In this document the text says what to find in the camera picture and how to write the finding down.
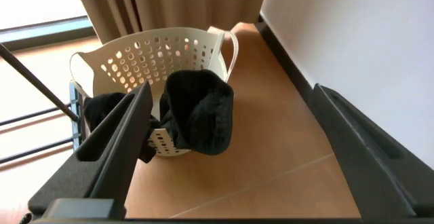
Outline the white laundry basket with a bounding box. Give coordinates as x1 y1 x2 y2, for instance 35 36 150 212
69 26 240 157

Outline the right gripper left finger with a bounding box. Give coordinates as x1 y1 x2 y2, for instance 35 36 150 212
28 81 154 219

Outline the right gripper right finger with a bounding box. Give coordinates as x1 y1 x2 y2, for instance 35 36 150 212
311 83 434 219

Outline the brown curtain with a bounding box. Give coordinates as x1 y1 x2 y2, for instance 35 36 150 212
71 0 271 45

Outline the window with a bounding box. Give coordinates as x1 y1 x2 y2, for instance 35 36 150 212
0 0 98 52

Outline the black clothes rack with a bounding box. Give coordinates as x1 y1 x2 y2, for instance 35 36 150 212
0 43 90 166

